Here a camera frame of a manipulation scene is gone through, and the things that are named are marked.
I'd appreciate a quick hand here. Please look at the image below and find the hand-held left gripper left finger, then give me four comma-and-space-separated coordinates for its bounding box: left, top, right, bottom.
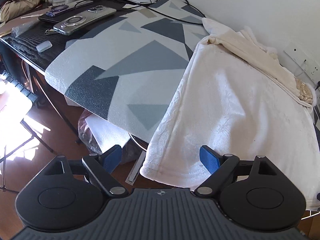
44, 144, 128, 198

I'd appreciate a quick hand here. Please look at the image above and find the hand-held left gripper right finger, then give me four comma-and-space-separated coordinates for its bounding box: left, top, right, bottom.
194, 145, 284, 197

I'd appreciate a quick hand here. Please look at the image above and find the cream velvet sweater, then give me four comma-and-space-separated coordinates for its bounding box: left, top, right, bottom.
139, 17, 320, 211

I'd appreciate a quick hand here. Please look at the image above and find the white ruler strip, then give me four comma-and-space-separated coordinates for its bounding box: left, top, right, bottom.
126, 152, 147, 184

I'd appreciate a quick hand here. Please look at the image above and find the dark plastic bag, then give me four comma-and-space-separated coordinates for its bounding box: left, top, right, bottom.
78, 110, 151, 166

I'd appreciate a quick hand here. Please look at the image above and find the silver glitter phone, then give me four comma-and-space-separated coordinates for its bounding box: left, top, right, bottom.
53, 6, 118, 36

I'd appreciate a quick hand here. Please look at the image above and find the black desk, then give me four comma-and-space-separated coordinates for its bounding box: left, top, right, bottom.
0, 0, 141, 141

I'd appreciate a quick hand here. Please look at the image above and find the black laptop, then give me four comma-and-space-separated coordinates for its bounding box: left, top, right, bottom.
38, 3, 118, 24

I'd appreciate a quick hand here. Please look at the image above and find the clear plastic wrapper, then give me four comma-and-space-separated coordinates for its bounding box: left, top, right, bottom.
11, 20, 41, 38

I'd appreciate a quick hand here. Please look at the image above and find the brown notebook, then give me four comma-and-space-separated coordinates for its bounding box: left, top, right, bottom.
0, 2, 48, 38

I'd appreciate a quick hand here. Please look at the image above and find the white wall socket panel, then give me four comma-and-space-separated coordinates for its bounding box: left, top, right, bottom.
284, 42, 320, 83

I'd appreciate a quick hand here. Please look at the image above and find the thin black looped cable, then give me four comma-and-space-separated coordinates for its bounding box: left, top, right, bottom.
149, 0, 209, 26

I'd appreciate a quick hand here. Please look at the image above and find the purple phone with ring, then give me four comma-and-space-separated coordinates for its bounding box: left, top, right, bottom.
45, 0, 94, 17

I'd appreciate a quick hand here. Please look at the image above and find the beige drawstring pouch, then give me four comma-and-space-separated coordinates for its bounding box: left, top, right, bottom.
0, 0, 42, 23

